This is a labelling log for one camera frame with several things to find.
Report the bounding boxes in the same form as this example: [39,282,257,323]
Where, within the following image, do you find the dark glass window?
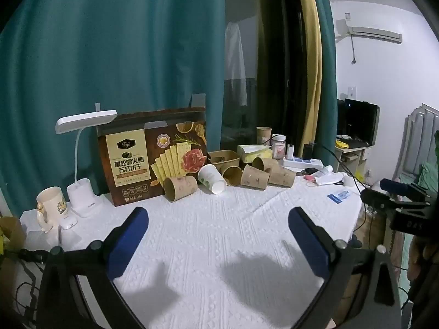
[224,0,309,151]

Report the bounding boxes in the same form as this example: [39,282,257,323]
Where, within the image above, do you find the white desk lamp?
[55,110,118,218]

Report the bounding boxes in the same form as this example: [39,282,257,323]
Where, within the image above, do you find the green tissue box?
[237,144,273,164]

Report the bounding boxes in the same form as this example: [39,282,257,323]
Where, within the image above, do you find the small white box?
[58,212,78,230]

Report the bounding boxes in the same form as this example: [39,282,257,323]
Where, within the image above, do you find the brown cardboard box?
[0,217,27,259]

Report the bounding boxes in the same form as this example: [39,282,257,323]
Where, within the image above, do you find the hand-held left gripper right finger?
[288,206,403,329]

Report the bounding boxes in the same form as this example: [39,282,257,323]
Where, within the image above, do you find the green pillow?
[416,162,439,194]

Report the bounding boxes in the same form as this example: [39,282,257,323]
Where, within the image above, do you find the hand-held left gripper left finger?
[37,206,150,329]

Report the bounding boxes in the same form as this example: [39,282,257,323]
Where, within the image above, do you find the brown cracker box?
[96,107,209,207]

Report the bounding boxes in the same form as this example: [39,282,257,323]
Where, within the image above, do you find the kraft paper bowl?
[207,150,241,174]

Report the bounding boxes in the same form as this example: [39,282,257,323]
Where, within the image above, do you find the kraft paper cup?
[268,168,296,188]
[257,126,272,146]
[222,166,244,186]
[241,164,271,190]
[164,175,199,202]
[252,157,279,173]

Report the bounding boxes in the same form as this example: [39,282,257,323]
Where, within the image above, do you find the white paper cup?
[198,164,227,194]

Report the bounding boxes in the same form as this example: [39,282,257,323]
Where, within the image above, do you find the cream cartoon mug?
[36,187,72,234]

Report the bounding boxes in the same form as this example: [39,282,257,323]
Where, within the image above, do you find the black floor cables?
[12,247,47,316]

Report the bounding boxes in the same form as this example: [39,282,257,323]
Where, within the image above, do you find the yellow curtain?
[291,0,323,146]

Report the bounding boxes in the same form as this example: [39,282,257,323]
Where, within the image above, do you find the teal curtain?
[0,0,227,215]
[307,0,339,153]

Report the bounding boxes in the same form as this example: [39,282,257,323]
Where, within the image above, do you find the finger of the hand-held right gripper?
[360,189,431,215]
[380,178,431,197]

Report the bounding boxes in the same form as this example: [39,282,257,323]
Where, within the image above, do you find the white air conditioner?
[334,18,403,45]

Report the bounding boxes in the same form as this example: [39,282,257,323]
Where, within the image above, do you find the grey padded headboard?
[392,103,439,183]

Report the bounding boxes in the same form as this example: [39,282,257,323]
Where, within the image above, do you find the white power strip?
[283,158,325,171]

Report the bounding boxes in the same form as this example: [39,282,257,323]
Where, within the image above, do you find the black cable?
[315,142,367,194]

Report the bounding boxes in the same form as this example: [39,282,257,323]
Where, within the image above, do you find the black computer monitor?
[337,98,381,147]

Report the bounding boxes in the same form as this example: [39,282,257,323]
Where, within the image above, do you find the crumpled white paper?
[313,172,345,186]

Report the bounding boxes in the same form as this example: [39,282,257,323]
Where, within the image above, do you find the white patterned tablecloth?
[19,173,367,329]

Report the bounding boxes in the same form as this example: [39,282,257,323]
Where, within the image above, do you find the beige computer desk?
[334,137,374,179]

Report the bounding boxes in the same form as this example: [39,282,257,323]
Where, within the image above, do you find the clear jar white lid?
[271,134,287,158]

